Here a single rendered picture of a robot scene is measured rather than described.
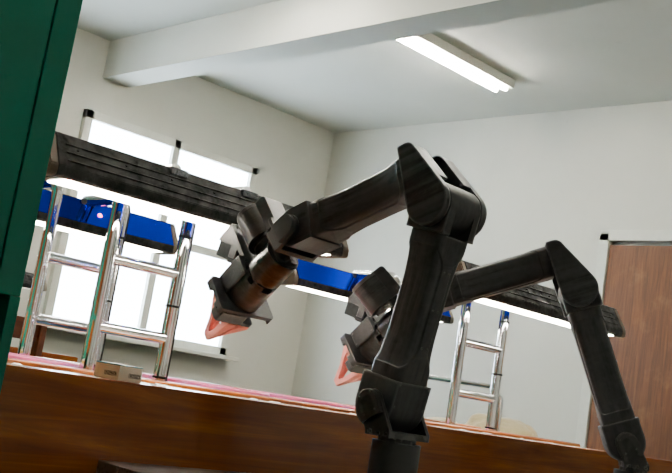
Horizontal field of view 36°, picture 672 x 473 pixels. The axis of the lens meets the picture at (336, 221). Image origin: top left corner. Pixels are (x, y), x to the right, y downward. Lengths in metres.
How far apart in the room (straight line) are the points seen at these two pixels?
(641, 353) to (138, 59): 3.84
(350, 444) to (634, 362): 5.26
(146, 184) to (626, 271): 5.43
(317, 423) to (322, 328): 7.05
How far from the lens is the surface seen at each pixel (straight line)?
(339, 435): 1.53
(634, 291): 6.80
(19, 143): 1.18
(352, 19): 5.66
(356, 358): 1.82
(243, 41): 6.34
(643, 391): 6.68
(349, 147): 8.79
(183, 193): 1.69
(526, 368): 7.20
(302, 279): 2.58
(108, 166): 1.63
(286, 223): 1.47
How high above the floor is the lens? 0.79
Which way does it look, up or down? 9 degrees up
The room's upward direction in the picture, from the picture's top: 9 degrees clockwise
